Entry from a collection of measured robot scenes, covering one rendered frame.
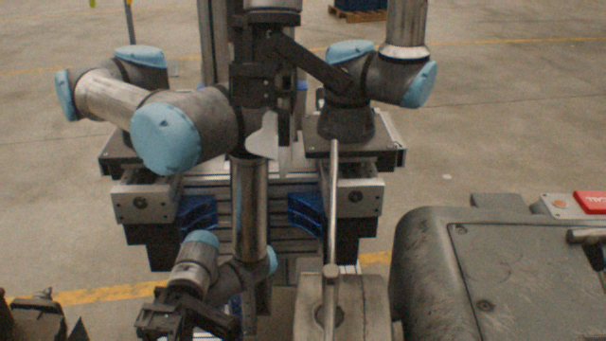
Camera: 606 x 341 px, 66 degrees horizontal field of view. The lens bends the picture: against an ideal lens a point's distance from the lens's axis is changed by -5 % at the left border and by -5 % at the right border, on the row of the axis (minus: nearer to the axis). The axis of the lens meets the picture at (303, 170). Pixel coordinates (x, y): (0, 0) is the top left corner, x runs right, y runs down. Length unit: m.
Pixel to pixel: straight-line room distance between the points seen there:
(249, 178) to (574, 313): 0.57
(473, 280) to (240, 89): 0.40
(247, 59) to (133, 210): 0.65
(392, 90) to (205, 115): 0.48
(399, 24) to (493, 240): 0.51
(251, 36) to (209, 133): 0.20
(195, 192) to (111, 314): 1.32
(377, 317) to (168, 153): 0.38
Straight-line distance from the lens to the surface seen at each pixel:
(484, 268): 0.73
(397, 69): 1.09
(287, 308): 0.75
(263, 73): 0.61
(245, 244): 1.02
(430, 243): 0.76
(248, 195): 0.94
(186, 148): 0.76
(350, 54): 1.14
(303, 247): 1.38
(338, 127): 1.20
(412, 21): 1.08
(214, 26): 1.31
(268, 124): 0.63
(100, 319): 2.50
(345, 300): 0.67
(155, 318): 0.86
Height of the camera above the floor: 1.71
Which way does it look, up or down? 30 degrees down
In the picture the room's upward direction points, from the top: straight up
